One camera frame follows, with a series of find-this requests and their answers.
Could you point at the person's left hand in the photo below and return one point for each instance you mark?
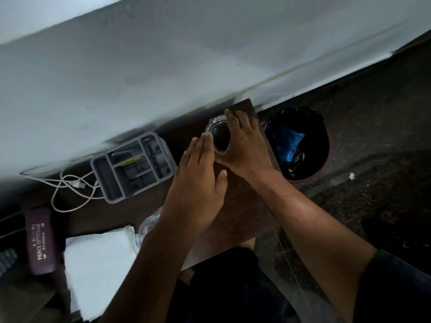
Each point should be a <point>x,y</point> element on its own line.
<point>192,195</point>

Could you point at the black shorts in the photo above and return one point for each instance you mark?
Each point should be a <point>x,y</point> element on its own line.
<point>232,289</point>

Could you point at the person's right thumb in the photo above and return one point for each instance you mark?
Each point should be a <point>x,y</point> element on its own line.
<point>225,155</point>

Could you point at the white paper tissue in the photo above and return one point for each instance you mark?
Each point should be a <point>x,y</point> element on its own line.
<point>97,265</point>

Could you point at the yellow pen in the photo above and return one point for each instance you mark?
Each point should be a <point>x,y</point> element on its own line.
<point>129,161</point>

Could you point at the person's left middle finger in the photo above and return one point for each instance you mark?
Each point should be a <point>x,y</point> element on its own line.
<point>196,156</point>

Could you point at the person's left thumb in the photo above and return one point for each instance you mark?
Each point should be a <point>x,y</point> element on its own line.
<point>220,184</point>

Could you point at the purple spectacle case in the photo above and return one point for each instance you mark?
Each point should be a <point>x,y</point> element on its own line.
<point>39,242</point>

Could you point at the black bin liner bag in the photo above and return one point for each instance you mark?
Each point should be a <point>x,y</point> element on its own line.
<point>309,137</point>

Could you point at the round red trash bin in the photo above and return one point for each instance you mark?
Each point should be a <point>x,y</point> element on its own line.
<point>303,176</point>

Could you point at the grey ribbed object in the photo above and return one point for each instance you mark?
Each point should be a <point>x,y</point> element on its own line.
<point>7,262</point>

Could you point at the person's right forearm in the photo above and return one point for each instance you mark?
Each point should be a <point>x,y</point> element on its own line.
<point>309,232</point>

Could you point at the clear glass jar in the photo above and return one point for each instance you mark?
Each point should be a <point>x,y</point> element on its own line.
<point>219,136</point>

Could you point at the person's right hand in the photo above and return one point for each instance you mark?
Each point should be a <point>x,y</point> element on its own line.
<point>247,149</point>

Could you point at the blue plastic wrapper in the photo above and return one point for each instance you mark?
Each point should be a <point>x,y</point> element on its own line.
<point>288,141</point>

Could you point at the person's left forearm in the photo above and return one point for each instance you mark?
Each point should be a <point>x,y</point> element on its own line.
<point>151,279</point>

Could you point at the dark shirt sleeve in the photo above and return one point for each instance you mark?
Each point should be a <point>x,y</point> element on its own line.
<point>397,292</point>

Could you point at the grey plastic organizer tray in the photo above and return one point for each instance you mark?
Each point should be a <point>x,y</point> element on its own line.
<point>134,171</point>

